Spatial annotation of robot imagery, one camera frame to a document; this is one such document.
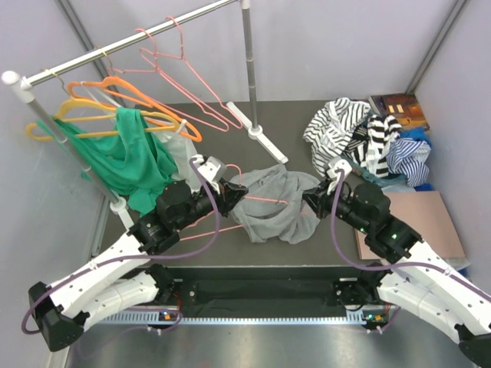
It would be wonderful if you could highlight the book with dark cover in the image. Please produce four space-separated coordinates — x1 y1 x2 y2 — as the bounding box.
368 94 430 131

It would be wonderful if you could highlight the yellow plastic hanger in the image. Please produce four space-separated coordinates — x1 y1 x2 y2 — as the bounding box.
25 68 181 142

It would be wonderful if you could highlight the black white striped shirt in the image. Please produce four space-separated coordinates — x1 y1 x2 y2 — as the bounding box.
302 97 371 177

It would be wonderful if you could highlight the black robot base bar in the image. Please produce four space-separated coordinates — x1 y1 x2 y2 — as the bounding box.
168 265 381 318

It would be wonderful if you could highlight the pink wire hanger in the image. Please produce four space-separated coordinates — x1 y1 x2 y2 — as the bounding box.
139 15 244 130
108 27 242 133
180 163 308 242

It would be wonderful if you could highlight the blue white striped shirt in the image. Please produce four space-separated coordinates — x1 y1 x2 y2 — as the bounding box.
387 138 431 187

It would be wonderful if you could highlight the orange plastic hanger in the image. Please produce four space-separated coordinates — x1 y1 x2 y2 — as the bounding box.
68 74 203 143

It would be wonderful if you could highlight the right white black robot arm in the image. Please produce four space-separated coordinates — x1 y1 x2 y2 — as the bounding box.
302 181 490 367

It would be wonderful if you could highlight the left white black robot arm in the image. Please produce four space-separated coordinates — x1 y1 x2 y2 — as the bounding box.
28 179 248 352

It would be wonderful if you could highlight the blue garment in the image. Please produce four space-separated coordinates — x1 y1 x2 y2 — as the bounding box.
400 126 433 147

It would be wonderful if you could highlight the grey slotted cable duct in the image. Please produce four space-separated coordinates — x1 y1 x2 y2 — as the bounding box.
101 308 367 327

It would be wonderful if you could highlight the white garment on hanger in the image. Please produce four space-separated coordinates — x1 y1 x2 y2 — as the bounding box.
154 127 201 192

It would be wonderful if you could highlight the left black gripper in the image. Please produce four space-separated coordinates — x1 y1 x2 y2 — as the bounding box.
174 179 249 232

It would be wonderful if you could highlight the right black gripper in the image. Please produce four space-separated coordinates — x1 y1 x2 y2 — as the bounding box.
299 177 371 235

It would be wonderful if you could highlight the bold black white striped garment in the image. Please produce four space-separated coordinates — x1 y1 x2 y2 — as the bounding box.
343 115 401 178

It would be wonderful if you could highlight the grey tank top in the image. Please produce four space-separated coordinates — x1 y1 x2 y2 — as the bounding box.
230 164 320 244

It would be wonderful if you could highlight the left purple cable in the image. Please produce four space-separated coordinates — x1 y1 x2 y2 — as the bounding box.
21 156 222 334

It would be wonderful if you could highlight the pink cardboard sheet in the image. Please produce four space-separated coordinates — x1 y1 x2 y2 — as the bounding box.
354 190 466 261

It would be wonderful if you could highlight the silver clothes rack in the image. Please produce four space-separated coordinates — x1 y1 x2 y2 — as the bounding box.
0 0 289 229

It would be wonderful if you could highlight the green tank top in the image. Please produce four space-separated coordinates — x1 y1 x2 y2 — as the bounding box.
55 107 178 215

